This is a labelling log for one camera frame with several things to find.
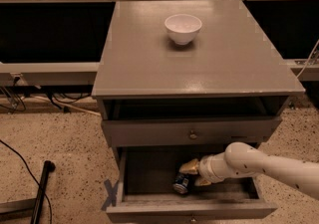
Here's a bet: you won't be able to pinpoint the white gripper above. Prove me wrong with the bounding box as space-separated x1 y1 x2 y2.
179 153 229 187

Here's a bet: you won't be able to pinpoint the blue pepsi can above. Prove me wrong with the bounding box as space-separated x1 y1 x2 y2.
172 172 189 195

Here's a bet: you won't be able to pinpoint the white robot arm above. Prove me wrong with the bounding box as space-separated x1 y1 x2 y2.
179 142 319 199

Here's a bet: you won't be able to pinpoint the round top drawer knob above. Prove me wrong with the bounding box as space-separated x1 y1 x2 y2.
188 130 197 140

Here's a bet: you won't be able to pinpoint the grey open middle drawer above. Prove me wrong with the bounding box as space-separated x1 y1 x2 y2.
107 144 277 224

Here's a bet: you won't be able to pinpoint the grey top drawer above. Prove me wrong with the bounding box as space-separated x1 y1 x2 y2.
102 97 281 147

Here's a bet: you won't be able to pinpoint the grey wooden cabinet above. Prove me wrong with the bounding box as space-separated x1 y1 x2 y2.
91 0 306 224

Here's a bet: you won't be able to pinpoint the black metal stand leg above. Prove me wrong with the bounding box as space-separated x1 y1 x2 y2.
0 160 57 224

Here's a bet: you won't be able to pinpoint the white ceramic bowl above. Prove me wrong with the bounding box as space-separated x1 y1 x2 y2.
164 14 202 45

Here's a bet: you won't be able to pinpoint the grey lower rail beam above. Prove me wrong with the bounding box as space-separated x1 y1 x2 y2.
0 59 319 87

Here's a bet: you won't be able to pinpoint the black floor cable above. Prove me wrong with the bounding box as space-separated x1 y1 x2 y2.
0 138 54 224

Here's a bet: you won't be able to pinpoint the tangled cables under rail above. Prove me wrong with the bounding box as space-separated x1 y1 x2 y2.
0 75 102 117

